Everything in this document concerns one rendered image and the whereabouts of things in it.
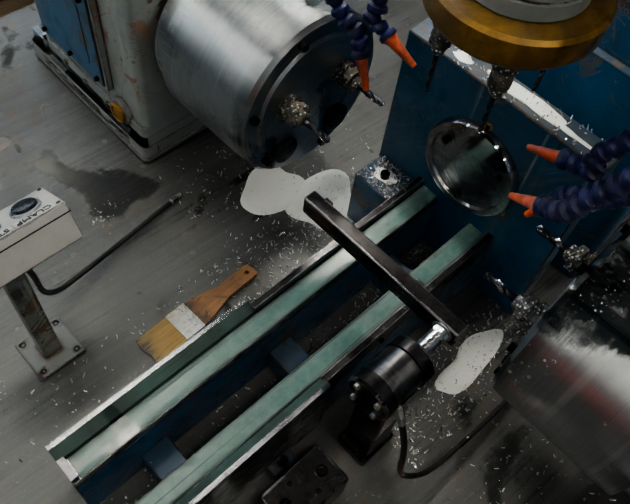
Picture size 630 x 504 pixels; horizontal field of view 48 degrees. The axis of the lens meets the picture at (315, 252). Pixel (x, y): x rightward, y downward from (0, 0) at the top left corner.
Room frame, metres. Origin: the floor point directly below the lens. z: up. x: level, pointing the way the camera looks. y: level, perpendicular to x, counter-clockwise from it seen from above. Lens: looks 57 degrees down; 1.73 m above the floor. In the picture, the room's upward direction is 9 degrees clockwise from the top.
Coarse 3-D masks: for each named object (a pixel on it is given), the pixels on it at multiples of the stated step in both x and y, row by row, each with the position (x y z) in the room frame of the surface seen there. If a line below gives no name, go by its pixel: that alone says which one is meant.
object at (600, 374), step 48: (624, 240) 0.44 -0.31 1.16; (576, 288) 0.38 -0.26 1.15; (624, 288) 0.38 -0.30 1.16; (528, 336) 0.35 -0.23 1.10; (576, 336) 0.34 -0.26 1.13; (624, 336) 0.34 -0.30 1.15; (528, 384) 0.31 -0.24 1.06; (576, 384) 0.30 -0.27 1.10; (624, 384) 0.30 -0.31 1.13; (576, 432) 0.27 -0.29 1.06; (624, 432) 0.26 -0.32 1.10; (624, 480) 0.23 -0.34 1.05
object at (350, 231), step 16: (304, 208) 0.53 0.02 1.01; (320, 208) 0.52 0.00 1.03; (320, 224) 0.51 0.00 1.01; (336, 224) 0.50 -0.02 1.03; (352, 224) 0.51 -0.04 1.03; (336, 240) 0.50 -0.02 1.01; (352, 240) 0.48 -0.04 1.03; (368, 240) 0.49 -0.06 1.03; (352, 256) 0.48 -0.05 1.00; (368, 256) 0.46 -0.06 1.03; (384, 256) 0.47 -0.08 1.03; (384, 272) 0.45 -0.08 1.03; (400, 272) 0.45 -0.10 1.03; (400, 288) 0.43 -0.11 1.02; (416, 288) 0.43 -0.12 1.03; (416, 304) 0.41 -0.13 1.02; (432, 304) 0.41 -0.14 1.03; (432, 320) 0.40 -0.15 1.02; (448, 320) 0.39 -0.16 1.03; (448, 336) 0.38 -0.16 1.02
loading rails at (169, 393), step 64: (320, 256) 0.52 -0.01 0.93; (448, 256) 0.56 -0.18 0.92; (256, 320) 0.41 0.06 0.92; (320, 320) 0.48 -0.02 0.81; (384, 320) 0.44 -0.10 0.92; (192, 384) 0.32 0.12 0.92; (320, 384) 0.34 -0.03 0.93; (64, 448) 0.22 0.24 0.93; (128, 448) 0.23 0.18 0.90; (256, 448) 0.25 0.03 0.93
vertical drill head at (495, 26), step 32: (448, 0) 0.55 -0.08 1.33; (480, 0) 0.55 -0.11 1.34; (512, 0) 0.53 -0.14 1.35; (544, 0) 0.53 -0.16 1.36; (576, 0) 0.55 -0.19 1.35; (608, 0) 0.58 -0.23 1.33; (448, 32) 0.53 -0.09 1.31; (480, 32) 0.51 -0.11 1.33; (512, 32) 0.51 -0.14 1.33; (544, 32) 0.52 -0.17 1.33; (576, 32) 0.53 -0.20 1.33; (512, 64) 0.51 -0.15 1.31; (544, 64) 0.51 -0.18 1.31; (480, 128) 0.53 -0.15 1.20
